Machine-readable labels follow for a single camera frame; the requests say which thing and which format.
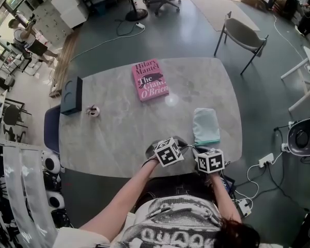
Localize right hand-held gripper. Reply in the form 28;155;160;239
191;146;226;175

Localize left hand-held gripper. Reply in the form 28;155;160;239
154;137;190;168

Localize light green cloth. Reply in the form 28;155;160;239
192;107;221;146

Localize person's right forearm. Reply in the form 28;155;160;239
206;173;242;224

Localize person's left forearm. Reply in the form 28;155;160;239
79;161;160;240

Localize person's black trousers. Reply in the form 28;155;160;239
134;173;218;211

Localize pink book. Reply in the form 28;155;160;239
131;58;170;103

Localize person's printed grey shirt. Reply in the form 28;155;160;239
53;195;260;248

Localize dark blue tissue box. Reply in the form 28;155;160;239
60;76;83;116

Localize beige chair with black legs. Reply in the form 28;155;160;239
213;11;269;74

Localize dark blue chair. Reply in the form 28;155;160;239
43;104;61;154

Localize white round backpack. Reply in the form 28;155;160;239
42;155;61;173
46;191;65;208

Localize grey floor mat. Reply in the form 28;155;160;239
188;0;260;32

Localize black standing fan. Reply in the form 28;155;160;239
125;0;148;22

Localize wooden pallet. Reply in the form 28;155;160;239
49;31;80;98

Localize translucent white plastic strip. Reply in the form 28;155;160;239
2;146;57;245

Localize white cabinet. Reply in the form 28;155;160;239
51;0;90;29

